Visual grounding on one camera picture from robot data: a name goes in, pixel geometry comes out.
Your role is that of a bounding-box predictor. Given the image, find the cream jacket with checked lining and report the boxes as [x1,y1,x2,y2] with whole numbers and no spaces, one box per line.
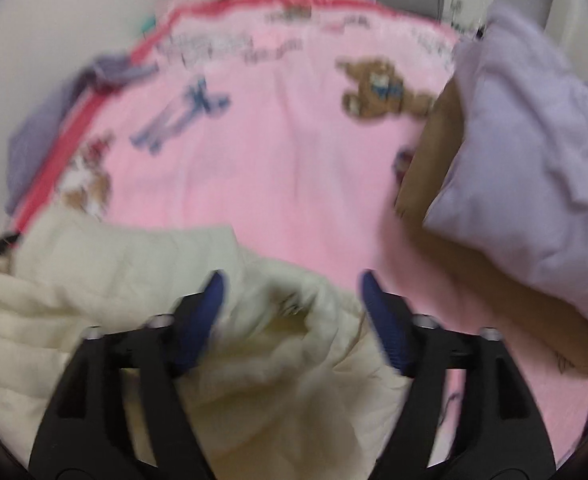
[0,207,410,480]

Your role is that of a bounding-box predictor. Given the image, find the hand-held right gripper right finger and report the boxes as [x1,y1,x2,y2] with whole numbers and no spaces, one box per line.
[359,270,557,480]

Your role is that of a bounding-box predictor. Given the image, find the pink printed blanket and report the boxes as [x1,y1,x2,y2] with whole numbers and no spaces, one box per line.
[14,0,588,466]

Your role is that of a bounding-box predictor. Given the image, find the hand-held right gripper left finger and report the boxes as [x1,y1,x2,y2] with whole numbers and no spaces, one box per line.
[28,270,227,480]

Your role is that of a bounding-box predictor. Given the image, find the lilac garment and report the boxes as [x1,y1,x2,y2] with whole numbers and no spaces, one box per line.
[424,2,588,336]

